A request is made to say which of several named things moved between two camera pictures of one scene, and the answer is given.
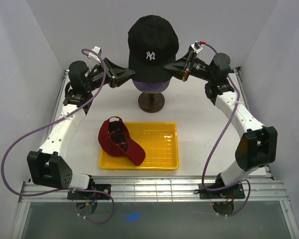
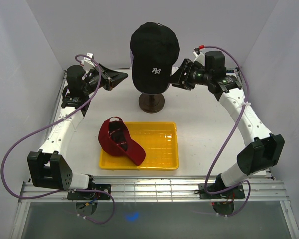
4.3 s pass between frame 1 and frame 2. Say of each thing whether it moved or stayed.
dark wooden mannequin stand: stayed
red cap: stayed
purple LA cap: moved
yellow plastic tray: stayed
